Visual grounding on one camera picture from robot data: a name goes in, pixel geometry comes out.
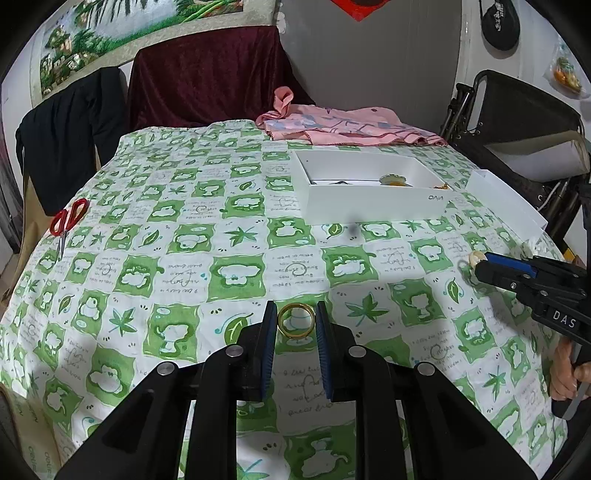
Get person's right hand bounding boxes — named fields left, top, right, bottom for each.
left=549, top=337, right=578, bottom=401

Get white box lid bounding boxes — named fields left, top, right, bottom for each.
left=466, top=169, right=548, bottom=243

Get green white patterned bedsheet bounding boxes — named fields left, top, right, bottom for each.
left=1, top=120, right=567, bottom=479

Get white vivo box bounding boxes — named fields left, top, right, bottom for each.
left=290, top=150, right=456, bottom=225

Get black folding wheelchair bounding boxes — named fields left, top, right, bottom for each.
left=440, top=70, right=590, bottom=250

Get plastic bag with fruit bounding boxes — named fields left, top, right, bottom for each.
left=544, top=41, right=590, bottom=99

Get pink floral cloth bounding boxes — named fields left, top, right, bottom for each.
left=256, top=87, right=447, bottom=147

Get black hanging bag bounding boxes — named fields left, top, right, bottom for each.
left=479, top=0, right=521, bottom=51

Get dark red velvet cloth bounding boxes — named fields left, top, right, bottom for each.
left=126, top=26, right=314, bottom=132

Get black garment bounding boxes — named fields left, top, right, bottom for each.
left=15, top=67, right=125, bottom=216

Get red paper decoration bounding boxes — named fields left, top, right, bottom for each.
left=332, top=0, right=389, bottom=22

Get waterfall landscape painting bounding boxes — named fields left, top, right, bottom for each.
left=30, top=0, right=277, bottom=106

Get red handled scissors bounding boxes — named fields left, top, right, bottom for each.
left=49, top=198, right=90, bottom=260

